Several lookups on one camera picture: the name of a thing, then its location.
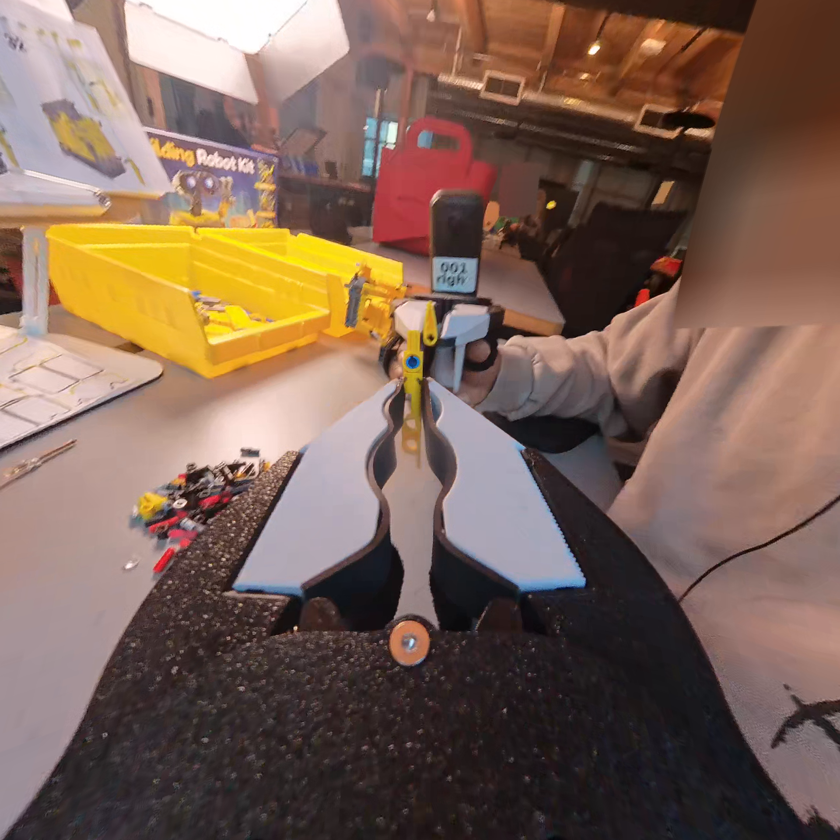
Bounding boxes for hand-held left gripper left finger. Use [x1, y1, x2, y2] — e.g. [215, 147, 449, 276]
[231, 381, 403, 598]

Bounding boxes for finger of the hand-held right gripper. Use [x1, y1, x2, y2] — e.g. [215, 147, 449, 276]
[392, 298, 435, 341]
[441, 306, 493, 343]

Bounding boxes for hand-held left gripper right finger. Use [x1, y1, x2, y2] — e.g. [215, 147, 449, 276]
[425, 379, 587, 593]

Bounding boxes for yellow toy robot model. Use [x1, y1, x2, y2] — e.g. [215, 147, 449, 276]
[344, 266, 411, 342]

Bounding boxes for yellow angled beam blue pins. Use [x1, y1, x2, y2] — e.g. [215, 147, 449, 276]
[400, 331, 426, 468]

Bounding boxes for pile of small connector pins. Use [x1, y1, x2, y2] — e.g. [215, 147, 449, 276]
[130, 448, 271, 572]

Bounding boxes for instruction booklet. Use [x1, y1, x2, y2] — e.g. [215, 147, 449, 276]
[0, 13, 173, 198]

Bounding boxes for red tote bag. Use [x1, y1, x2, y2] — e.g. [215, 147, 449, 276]
[372, 118, 497, 257]

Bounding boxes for yellow plastic storage bin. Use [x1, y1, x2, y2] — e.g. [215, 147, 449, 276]
[46, 223, 332, 380]
[197, 226, 404, 339]

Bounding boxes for ceiling air vent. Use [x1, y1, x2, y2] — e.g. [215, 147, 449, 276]
[479, 71, 527, 105]
[635, 104, 686, 139]

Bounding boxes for heap of grey blue pieces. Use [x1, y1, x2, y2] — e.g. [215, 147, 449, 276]
[193, 295, 277, 329]

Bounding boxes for person's beige sweatshirt torso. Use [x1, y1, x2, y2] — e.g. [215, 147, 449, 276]
[607, 325, 840, 828]

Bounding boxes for white book stand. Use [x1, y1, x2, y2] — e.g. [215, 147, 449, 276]
[0, 190, 164, 454]

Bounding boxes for blue toy kit box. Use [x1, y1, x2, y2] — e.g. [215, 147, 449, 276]
[146, 128, 280, 229]

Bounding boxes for sticker sheet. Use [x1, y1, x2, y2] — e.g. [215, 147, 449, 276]
[0, 328, 132, 447]

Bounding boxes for studio softbox light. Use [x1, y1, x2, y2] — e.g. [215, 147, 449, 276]
[125, 0, 350, 106]

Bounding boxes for clear-handled small screwdriver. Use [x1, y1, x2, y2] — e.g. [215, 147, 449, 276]
[0, 438, 78, 490]

